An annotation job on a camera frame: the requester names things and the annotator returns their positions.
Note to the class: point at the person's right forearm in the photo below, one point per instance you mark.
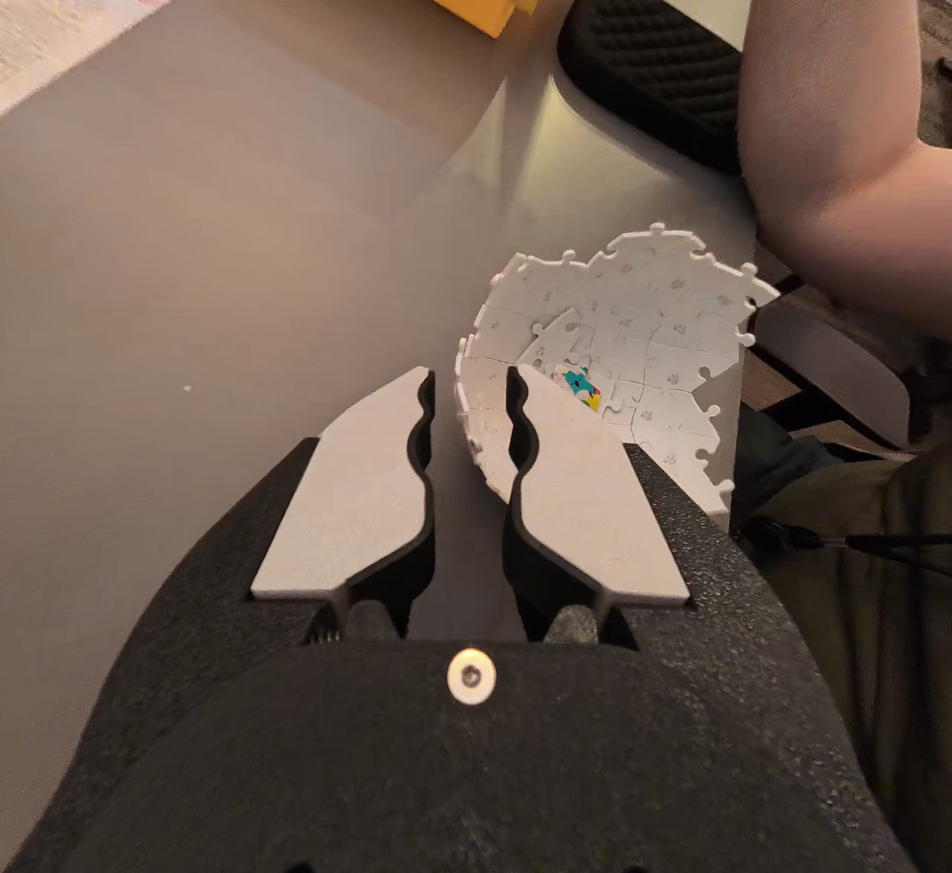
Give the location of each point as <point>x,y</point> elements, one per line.
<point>833,144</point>

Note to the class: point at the black mesh armrest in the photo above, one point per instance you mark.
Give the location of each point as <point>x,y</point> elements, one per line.
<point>654,70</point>

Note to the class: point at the white loose puzzle piece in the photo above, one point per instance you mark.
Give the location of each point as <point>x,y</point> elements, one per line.
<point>554,341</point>

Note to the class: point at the colourful loose puzzle piece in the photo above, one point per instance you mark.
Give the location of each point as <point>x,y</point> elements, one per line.
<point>580,384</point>

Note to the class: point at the white instruction leaflet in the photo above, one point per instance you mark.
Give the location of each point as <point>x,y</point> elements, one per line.
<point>67,3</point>

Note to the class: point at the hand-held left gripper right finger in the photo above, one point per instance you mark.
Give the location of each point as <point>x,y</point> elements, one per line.
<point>587,508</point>

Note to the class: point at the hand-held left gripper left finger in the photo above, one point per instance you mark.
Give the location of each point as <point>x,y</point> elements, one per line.
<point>349,501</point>

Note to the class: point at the white half puzzle ball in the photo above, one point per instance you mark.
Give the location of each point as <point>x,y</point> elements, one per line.
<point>654,337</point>

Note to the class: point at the dark blue trousers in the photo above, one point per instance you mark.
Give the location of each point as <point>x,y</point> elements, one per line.
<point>781,456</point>

